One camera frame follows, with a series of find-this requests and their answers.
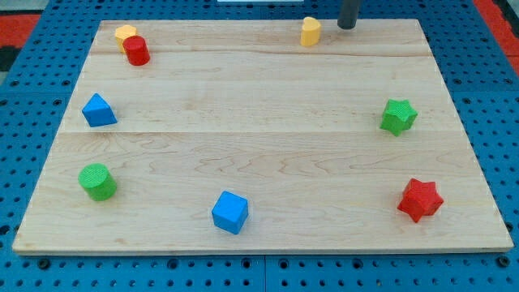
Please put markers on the yellow heart block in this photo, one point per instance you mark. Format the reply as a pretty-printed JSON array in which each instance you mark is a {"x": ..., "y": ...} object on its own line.
[{"x": 310, "y": 31}]

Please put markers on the green star block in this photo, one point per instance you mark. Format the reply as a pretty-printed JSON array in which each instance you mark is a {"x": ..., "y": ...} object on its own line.
[{"x": 398, "y": 116}]

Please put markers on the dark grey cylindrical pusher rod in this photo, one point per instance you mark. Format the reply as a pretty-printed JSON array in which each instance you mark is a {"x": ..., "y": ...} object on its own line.
[{"x": 348, "y": 14}]

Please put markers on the light wooden board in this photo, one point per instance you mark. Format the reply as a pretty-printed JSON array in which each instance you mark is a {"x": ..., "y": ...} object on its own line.
[{"x": 241, "y": 106}]

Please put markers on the yellow hexagon block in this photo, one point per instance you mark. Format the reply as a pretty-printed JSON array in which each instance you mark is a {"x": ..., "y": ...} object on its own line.
[{"x": 122, "y": 33}]

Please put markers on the red cylinder block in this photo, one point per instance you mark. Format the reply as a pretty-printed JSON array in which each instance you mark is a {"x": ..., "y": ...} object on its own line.
[{"x": 136, "y": 50}]

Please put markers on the green cylinder block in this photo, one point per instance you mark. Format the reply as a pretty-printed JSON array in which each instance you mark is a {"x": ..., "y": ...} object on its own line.
[{"x": 97, "y": 182}]

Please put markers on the red star block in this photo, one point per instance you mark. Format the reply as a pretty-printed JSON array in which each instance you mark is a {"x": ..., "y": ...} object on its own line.
[{"x": 420, "y": 199}]

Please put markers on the blue triangle block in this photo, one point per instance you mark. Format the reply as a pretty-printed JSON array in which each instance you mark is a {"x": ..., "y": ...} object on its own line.
[{"x": 98, "y": 112}]

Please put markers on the blue cube block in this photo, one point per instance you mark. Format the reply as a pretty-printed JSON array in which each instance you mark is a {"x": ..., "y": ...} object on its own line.
[{"x": 230, "y": 212}]

